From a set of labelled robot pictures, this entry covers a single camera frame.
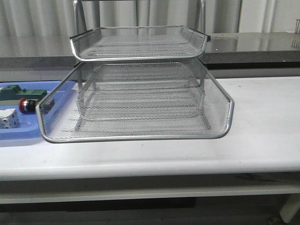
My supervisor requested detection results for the silver mesh tray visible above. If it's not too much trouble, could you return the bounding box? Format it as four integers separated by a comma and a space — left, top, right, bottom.
70, 25, 210, 61
36, 59, 234, 143
77, 91, 202, 121

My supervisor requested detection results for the green terminal block module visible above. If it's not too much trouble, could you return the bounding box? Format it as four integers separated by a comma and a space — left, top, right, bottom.
0, 85, 47, 101

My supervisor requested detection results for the grey stone counter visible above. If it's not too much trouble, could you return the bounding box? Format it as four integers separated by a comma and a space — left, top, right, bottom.
0, 32, 300, 69

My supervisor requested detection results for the blue plastic tray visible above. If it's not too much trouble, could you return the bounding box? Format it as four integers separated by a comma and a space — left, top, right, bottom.
0, 81, 75, 140

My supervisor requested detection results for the red emergency stop button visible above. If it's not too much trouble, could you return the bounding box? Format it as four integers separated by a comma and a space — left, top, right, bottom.
18, 97, 56, 115

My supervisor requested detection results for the white electrical connector block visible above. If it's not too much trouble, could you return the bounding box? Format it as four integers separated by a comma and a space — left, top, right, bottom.
0, 108, 19, 129

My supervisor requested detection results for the grey metal rack frame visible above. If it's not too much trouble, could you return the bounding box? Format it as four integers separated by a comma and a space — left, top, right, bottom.
75, 0, 212, 136

